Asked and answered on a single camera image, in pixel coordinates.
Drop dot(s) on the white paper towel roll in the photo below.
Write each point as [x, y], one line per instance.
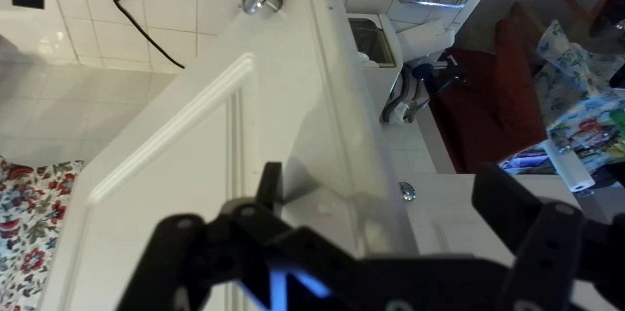
[569, 167]

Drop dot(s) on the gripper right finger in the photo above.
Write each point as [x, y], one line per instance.
[547, 242]

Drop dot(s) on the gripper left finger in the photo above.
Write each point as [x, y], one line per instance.
[178, 252]

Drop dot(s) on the blue floral cloth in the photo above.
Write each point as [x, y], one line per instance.
[581, 106]

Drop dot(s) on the red armchair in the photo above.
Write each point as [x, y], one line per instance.
[483, 106]

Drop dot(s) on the floral patterned cloth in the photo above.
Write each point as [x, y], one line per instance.
[29, 233]

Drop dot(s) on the white cabinet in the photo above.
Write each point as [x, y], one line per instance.
[293, 81]

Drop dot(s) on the white cabinet door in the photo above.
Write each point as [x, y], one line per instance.
[205, 155]
[442, 218]

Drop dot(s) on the white bin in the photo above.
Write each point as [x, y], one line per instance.
[381, 52]

